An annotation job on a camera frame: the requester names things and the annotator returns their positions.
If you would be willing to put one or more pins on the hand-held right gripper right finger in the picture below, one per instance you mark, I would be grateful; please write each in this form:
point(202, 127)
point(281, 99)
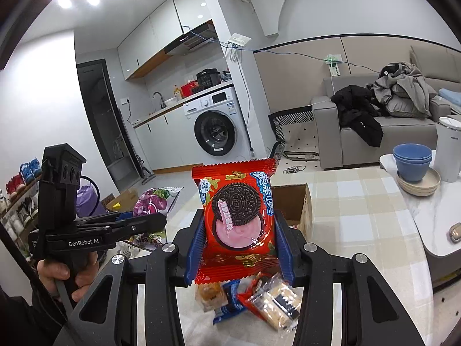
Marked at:
point(286, 259)

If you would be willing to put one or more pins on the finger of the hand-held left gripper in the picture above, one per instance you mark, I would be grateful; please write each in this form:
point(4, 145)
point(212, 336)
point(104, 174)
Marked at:
point(144, 226)
point(104, 220)

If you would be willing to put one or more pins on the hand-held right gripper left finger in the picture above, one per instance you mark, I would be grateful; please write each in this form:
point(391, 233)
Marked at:
point(192, 250)

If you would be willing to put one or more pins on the purple candy packet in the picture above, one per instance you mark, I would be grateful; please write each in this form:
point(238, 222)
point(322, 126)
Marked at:
point(151, 202)

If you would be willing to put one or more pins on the yellow cake packet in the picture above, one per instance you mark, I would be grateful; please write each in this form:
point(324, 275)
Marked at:
point(210, 295)

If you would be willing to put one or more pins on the clear biscuit packet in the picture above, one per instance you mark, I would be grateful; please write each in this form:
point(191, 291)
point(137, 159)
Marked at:
point(273, 306)

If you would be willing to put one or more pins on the brown cardboard box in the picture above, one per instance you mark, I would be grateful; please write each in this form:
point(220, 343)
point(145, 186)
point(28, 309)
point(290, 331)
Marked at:
point(288, 205)

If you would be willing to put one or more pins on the red cookie packet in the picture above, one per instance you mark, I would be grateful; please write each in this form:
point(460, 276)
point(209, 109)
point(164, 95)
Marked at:
point(234, 202)

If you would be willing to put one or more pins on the blue cookie packet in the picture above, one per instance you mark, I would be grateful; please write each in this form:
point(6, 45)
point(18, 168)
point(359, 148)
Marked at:
point(230, 306)

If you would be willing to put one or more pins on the person's left forearm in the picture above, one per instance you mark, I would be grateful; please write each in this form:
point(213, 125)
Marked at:
point(25, 320)

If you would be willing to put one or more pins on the person's left hand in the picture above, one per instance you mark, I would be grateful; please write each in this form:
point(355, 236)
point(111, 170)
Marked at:
point(54, 274)

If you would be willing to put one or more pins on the purple plastic bag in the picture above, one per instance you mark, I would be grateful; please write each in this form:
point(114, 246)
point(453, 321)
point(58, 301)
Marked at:
point(86, 202)

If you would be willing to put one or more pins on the cardboard box on floor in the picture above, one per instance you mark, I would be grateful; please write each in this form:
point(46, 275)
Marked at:
point(122, 200)

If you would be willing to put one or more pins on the shoe rack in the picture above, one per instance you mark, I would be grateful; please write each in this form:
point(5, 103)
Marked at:
point(18, 216)

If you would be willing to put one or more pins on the blue shoes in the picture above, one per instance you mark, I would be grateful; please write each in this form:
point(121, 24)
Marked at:
point(30, 169)

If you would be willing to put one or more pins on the floor mop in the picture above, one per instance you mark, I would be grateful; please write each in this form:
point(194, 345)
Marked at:
point(144, 173)

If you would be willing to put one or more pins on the checked tablecloth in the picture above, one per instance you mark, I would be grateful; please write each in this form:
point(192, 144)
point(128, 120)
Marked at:
point(345, 223)

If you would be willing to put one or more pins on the lower kitchen cabinets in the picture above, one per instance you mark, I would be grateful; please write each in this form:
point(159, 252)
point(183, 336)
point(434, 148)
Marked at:
point(165, 140)

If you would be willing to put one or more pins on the kitchen cabinets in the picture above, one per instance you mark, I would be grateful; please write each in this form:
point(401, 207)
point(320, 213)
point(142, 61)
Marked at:
point(165, 140)
point(162, 32)

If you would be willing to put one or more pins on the dark door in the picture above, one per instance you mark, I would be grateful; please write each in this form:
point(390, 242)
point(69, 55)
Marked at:
point(104, 122)

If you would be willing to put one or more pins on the white washing machine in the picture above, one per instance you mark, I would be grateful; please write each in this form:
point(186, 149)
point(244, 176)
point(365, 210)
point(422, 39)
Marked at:
point(219, 126)

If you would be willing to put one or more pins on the kitchen faucet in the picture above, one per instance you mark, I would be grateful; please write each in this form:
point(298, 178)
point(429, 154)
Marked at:
point(160, 99)

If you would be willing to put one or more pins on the grey sofa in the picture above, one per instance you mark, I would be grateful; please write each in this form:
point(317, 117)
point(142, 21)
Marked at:
point(331, 133)

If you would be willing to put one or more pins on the yellow bottle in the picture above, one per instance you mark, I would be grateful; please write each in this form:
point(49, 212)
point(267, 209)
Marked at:
point(176, 93)

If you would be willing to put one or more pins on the black white patterned bag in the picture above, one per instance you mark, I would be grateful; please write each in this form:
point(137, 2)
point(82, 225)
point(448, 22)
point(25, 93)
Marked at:
point(291, 119)

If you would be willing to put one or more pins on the red box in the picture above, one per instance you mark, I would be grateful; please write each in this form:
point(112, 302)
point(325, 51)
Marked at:
point(189, 89)

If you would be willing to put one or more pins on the white marble coffee table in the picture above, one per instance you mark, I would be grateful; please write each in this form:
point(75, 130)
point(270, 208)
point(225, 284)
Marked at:
point(432, 216)

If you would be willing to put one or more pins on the stacked blue bowls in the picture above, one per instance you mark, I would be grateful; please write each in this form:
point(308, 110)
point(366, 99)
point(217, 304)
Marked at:
point(412, 162)

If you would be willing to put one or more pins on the stacked beige plates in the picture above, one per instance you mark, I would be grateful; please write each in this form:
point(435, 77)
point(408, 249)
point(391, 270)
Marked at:
point(428, 183)

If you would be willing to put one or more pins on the black pressure cooker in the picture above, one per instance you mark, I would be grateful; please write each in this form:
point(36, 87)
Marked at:
point(209, 78)

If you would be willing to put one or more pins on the black jacket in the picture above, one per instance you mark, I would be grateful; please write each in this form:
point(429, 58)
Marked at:
point(360, 115)

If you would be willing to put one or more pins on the small metal gadget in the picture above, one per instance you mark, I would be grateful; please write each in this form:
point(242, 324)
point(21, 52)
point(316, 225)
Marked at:
point(455, 233)

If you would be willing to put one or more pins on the range hood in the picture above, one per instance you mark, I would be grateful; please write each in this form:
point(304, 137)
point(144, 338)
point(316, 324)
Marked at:
point(191, 41)

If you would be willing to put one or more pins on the upper kitchen cabinets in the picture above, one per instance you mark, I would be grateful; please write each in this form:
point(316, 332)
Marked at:
point(162, 32)

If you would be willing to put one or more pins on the white electric kettle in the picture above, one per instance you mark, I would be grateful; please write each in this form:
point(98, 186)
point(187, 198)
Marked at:
point(450, 151)

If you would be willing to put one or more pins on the grey clothes pile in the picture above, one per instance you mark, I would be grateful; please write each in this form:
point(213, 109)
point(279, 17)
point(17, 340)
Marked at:
point(403, 90)

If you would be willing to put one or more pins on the white wifi router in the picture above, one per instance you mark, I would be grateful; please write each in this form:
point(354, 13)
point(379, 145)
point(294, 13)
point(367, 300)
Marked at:
point(239, 39)

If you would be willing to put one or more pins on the light blue pillow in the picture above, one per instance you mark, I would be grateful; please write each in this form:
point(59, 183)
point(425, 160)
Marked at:
point(450, 96)

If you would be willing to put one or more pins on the wall socket with plugs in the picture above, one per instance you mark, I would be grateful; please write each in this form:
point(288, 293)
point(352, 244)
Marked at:
point(333, 65)

